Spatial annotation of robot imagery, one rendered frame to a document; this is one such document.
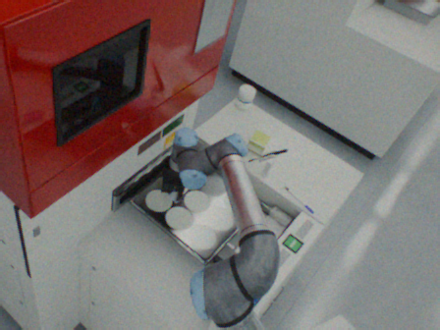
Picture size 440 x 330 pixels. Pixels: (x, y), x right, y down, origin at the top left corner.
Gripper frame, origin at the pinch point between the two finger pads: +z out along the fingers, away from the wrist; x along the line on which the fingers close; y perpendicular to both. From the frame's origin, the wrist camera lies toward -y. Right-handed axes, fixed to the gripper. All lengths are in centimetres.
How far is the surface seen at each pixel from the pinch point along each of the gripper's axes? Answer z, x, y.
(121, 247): 9.3, 15.9, 19.2
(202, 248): 1.4, 19.0, -8.9
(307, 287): 91, -15, -87
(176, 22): -71, -5, 11
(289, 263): -4.6, 25.6, -36.6
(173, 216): 1.3, 6.6, 1.3
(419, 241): 92, -51, -166
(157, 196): 1.2, -1.6, 7.3
